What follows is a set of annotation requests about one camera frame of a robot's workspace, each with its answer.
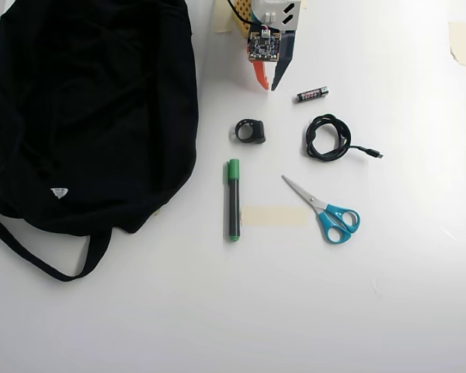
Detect yellow perforated base part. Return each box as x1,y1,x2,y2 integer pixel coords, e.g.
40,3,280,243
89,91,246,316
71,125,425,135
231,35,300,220
232,0,254,39

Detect black braided usb cable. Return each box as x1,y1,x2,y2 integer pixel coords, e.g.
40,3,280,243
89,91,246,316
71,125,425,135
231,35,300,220
304,113,384,163

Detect black fabric bag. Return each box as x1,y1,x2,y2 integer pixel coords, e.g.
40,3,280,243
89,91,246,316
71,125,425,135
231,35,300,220
0,0,200,283

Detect black plastic ring clip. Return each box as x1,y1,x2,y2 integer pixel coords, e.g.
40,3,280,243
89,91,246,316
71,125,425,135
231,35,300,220
234,118,266,145

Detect black aaa battery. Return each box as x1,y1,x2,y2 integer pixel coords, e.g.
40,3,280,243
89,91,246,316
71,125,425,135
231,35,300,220
296,87,330,103

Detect camera circuit board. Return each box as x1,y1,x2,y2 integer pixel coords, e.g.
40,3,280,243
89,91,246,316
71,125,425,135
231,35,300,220
247,27,282,64

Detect wide beige masking tape strip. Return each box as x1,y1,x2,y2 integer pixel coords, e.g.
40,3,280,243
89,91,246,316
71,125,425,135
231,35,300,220
240,205,309,229

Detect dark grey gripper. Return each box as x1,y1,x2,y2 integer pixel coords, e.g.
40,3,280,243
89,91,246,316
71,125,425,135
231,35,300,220
251,27,299,92

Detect green marker pen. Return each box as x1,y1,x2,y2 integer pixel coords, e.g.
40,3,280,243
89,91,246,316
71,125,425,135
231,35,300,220
223,158,242,243

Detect thin black cable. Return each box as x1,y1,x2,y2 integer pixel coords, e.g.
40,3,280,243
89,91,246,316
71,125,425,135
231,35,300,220
227,0,257,28

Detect blue handled scissors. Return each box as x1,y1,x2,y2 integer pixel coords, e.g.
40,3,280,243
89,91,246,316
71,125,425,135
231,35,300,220
281,175,361,245

